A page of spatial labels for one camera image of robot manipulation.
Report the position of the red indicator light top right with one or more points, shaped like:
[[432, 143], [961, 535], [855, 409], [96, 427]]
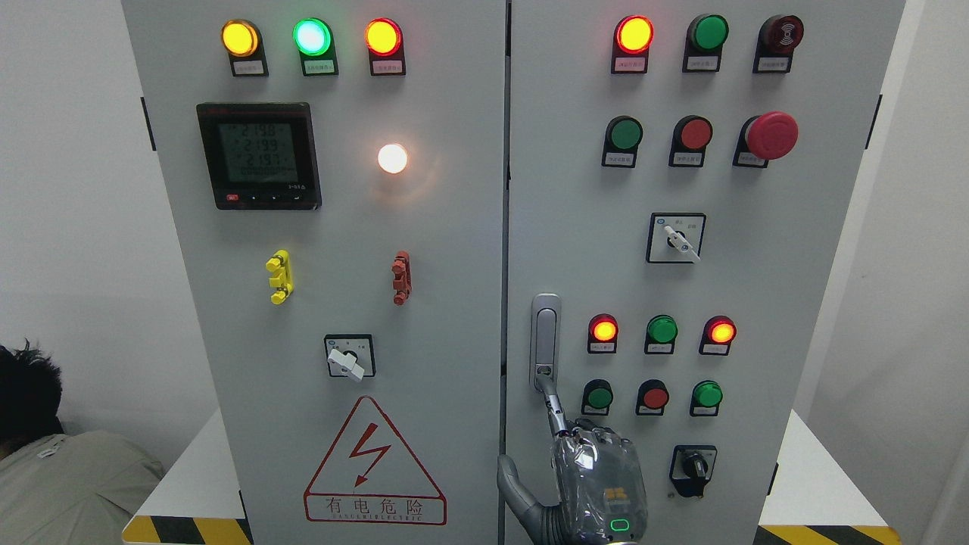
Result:
[[631, 44]]

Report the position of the green push button lower right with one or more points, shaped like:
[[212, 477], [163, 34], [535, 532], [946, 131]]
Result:
[[706, 397]]

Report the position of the white indicator light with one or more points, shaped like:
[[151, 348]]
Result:
[[393, 158]]

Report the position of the upper right selector switch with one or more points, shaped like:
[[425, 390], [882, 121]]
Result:
[[675, 237]]

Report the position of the left door selector switch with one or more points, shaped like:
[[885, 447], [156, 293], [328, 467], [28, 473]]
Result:
[[350, 356]]

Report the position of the green push button top right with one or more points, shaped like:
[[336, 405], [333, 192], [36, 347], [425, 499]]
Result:
[[704, 42]]

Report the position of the green push button second row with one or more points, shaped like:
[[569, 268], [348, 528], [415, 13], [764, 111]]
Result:
[[621, 142]]

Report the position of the yellow indicator light top left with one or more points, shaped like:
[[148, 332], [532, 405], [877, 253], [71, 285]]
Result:
[[244, 45]]

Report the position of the red terminal connector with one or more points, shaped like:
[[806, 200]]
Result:
[[402, 282]]

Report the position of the grey right cabinet door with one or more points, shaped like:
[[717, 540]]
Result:
[[579, 230]]

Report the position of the green indicator light top left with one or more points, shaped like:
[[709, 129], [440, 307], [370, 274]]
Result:
[[315, 42]]

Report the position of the green indicator middle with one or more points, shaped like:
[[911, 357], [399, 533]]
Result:
[[662, 331]]

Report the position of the black digital power meter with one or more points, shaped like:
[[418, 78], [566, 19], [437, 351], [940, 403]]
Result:
[[260, 156]]

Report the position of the person in beige shirt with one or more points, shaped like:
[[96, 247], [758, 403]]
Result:
[[58, 488]]

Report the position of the green push button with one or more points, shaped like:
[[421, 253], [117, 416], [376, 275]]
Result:
[[706, 397], [704, 42], [597, 398]]

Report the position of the grey left cabinet door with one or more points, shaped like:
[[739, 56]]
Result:
[[437, 357]]

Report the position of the dark red buzzer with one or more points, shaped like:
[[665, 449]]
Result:
[[777, 40]]

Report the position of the red triangle warning sticker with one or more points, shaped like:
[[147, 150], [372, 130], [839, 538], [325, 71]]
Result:
[[371, 475]]

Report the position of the black rotary knob switch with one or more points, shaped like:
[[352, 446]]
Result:
[[692, 468]]

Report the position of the red lit indicator left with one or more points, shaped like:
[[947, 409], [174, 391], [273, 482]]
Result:
[[602, 334]]

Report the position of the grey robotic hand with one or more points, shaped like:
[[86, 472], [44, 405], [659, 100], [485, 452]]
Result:
[[599, 479]]

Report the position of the red indicator light top left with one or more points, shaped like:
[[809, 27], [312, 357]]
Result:
[[386, 53]]

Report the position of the red indicator light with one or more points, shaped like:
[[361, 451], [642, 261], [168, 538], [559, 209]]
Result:
[[631, 44], [386, 53]]

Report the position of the red push button lower middle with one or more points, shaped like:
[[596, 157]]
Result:
[[652, 399]]

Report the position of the green push button lower left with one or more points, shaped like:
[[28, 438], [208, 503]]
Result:
[[597, 398]]

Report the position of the grey cabinet door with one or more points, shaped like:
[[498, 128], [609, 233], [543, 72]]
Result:
[[579, 230], [437, 357]]

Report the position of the red lit indicator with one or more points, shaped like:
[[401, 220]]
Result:
[[717, 336], [602, 334]]

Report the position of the white platform with hazard stripes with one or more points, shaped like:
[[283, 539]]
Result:
[[812, 500]]

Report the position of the yellow terminal connector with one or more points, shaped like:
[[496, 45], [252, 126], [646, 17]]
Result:
[[279, 268]]

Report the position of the red push button second row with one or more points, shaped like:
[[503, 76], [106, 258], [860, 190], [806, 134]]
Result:
[[689, 141]]

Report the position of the red emergency stop button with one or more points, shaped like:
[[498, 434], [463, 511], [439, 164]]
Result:
[[765, 137]]

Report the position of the red lit indicator right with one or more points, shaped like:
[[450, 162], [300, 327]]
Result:
[[717, 336]]

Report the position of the silver door handle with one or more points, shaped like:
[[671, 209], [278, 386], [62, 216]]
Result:
[[545, 318]]

